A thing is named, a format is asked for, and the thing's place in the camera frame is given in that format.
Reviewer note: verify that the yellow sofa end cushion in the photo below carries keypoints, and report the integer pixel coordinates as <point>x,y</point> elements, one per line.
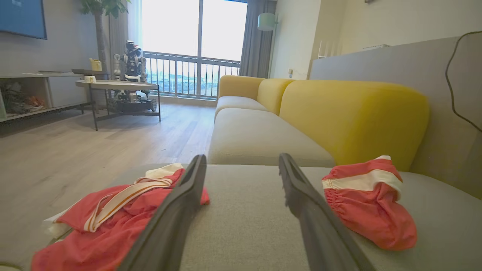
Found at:
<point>237,86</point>

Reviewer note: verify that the potted indoor tree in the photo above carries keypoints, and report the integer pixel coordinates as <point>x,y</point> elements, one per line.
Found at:
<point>99,34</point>

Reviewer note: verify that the balcony metal railing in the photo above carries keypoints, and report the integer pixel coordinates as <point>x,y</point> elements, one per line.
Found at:
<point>188,57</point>

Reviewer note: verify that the low white TV cabinet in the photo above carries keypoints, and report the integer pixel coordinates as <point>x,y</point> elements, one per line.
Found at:
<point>64,90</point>

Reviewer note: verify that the large grey sofa seat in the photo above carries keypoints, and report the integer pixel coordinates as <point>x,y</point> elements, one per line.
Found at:
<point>244,226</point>

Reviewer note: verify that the grey sofa backrest panel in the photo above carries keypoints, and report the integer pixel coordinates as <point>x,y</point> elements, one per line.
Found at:
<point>414,64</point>

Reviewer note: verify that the grey window curtain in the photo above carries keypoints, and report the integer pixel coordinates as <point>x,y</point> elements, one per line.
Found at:
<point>118,41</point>
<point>256,41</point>

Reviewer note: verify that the white router with antennas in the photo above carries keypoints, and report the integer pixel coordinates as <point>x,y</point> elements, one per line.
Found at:
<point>321,51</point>

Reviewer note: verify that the large yellow sofa back cushion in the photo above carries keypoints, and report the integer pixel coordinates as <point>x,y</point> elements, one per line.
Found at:
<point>350,116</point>

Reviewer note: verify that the red shorts white waistband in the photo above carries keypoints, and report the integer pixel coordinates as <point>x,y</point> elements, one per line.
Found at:
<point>372,214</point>

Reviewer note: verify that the wall-mounted television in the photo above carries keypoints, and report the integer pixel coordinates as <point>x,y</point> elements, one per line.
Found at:
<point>22,17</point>

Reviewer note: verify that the round coffee table black legs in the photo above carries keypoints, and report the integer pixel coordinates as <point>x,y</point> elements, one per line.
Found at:
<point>116,85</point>

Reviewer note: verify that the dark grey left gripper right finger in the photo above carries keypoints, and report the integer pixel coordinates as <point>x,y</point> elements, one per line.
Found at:
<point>320,233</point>

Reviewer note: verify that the small white cup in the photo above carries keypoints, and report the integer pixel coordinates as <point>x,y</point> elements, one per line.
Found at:
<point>90,79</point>

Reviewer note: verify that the red basketball jersey white trim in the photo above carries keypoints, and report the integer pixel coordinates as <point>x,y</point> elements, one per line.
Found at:
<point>113,233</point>

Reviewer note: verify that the black and white wheeled robot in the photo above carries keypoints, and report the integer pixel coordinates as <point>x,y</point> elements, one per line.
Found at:
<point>132,64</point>

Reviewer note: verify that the floor lamp pale green shade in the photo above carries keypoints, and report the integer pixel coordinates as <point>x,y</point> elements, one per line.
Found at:
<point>266,22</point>

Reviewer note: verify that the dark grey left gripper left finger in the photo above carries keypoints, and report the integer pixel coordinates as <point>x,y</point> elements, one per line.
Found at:
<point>169,229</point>

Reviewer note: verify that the grey sofa seat cushion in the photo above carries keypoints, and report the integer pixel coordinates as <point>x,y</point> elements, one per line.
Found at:
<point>256,139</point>
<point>237,103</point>

